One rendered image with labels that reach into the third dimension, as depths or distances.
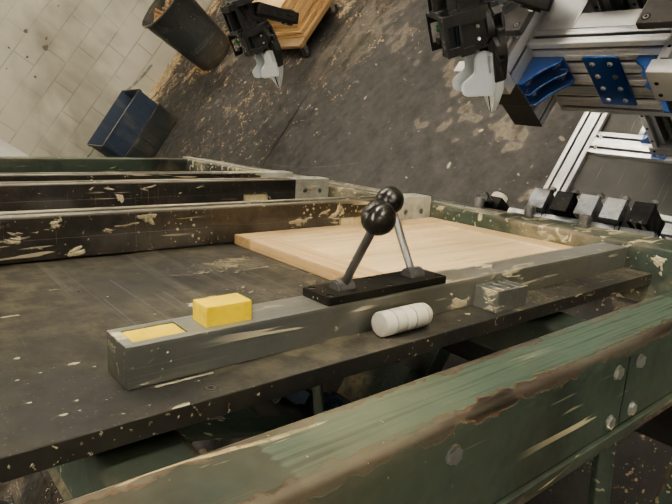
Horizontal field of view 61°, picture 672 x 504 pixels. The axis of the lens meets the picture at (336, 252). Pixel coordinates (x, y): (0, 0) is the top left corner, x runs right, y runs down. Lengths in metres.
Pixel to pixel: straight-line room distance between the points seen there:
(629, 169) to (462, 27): 1.46
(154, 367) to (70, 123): 5.80
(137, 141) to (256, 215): 4.27
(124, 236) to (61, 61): 5.29
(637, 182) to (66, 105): 5.25
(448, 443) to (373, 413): 0.06
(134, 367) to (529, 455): 0.34
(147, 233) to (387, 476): 0.75
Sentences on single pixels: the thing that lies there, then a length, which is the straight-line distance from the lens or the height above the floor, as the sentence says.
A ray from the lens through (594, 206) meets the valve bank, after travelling 1.46.
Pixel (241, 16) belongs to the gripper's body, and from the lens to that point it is 1.38.
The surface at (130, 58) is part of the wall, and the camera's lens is 6.46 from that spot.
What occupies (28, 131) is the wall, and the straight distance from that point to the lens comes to 6.22.
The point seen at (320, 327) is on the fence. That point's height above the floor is 1.50.
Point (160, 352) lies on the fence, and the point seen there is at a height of 1.66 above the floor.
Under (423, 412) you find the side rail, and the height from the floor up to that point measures 1.60.
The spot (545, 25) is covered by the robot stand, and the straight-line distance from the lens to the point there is 1.65.
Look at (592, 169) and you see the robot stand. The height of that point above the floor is 0.21.
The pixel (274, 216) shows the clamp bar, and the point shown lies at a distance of 1.16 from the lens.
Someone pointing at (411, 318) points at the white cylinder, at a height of 1.41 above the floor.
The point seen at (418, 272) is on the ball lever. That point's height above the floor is 1.38.
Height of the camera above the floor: 1.93
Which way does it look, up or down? 40 degrees down
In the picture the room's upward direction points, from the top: 52 degrees counter-clockwise
